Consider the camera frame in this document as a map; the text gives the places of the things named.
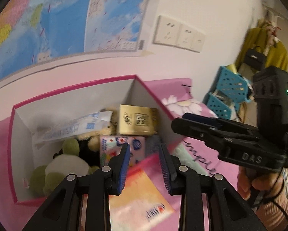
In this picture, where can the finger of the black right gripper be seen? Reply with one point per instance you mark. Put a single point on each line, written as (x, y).
(209, 129)

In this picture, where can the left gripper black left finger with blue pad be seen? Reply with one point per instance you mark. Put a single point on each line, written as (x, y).
(62, 208)

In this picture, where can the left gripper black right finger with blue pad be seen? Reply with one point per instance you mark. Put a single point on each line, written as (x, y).
(227, 210)

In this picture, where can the orange pink tissue pack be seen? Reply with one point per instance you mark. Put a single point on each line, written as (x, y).
(144, 203)

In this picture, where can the pink striped sleeve forearm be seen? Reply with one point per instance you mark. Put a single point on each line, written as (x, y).
(274, 214)

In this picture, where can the person's right hand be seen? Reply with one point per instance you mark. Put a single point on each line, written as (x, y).
(271, 184)

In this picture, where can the blue perforated plastic basket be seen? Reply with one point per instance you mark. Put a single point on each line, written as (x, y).
(229, 90)

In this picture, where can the green white plush toy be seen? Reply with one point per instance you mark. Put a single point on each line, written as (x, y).
(79, 157)

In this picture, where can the beige plush toy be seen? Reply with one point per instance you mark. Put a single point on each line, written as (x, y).
(98, 135)

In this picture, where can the pink patterned tissue pack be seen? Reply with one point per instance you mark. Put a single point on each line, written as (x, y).
(110, 146)

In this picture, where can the white blue wipes pack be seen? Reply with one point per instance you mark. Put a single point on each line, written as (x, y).
(85, 124)

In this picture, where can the black small bag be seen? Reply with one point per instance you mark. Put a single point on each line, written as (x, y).
(255, 59)

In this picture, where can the gold tissue pack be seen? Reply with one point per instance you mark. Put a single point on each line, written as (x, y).
(137, 120)

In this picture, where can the yellow hanging garment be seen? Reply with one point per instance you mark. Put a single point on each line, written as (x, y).
(274, 50)

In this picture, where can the pink-rimmed white storage box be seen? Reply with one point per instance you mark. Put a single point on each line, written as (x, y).
(60, 106)

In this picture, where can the world map poster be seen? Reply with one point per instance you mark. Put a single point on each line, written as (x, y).
(35, 31)

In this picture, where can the white wall socket panel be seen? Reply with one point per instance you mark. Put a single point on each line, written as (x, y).
(171, 32)

